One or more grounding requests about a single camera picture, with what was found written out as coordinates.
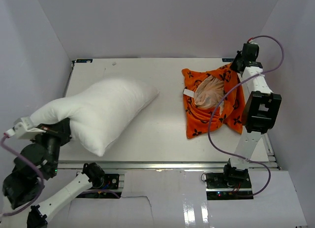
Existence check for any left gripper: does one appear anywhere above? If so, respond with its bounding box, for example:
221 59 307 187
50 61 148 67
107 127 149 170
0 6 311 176
32 116 74 175

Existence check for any white pillow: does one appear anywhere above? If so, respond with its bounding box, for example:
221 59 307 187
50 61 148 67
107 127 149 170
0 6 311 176
31 75 159 157

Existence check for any orange patterned pillowcase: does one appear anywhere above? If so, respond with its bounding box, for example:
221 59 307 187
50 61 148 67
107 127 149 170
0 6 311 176
182 64 245 139

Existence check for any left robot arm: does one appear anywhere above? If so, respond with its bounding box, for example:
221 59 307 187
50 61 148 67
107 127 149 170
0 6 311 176
0 124 106 228

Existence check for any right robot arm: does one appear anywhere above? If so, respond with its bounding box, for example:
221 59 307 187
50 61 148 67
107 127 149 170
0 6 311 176
222 42 282 188

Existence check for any right blue label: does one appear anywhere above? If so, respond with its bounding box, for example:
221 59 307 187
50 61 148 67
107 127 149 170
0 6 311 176
222 58 234 63

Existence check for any blue label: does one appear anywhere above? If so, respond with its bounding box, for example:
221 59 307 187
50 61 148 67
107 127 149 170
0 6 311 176
75 59 93 63
222 58 234 63

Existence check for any left blue label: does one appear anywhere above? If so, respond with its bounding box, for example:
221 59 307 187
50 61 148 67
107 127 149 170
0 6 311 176
75 59 93 63

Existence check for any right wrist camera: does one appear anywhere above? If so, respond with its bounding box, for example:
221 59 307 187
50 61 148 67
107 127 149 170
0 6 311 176
247 40 259 46

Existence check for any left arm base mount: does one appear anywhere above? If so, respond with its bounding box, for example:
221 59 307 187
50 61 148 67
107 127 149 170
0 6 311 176
82 163 120 194

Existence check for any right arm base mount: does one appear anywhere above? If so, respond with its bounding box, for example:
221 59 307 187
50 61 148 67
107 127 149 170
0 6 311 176
200 172 253 201

